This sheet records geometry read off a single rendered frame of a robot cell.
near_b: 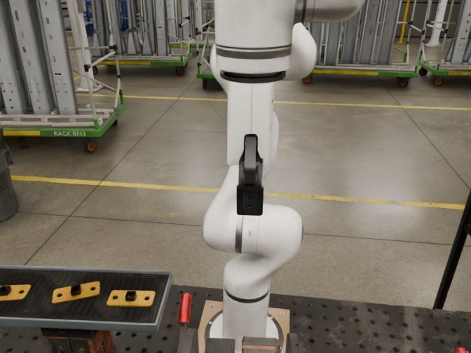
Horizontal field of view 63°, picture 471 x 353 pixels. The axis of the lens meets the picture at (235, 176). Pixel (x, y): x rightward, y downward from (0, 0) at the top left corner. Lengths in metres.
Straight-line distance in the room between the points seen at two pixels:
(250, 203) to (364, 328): 0.98
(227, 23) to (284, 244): 0.56
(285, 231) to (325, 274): 1.77
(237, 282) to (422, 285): 1.91
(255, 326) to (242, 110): 0.73
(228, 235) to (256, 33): 0.54
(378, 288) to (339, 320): 1.24
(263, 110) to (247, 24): 0.09
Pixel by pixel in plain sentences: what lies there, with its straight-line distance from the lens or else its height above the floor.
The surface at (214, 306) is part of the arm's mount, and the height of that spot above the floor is 0.81.
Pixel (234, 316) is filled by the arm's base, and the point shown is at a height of 0.94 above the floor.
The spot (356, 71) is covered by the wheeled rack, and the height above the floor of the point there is 0.26.
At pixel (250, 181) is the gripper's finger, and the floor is 1.50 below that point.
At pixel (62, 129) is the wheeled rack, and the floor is 0.27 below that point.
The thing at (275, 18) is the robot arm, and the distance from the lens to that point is 0.41.
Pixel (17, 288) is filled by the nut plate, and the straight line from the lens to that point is 0.88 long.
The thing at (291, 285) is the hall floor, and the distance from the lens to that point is 2.51.
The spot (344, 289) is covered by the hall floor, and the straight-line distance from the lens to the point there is 2.54.
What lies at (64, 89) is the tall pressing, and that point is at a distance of 4.71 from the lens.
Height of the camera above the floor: 1.70
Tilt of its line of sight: 27 degrees down
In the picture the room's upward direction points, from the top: straight up
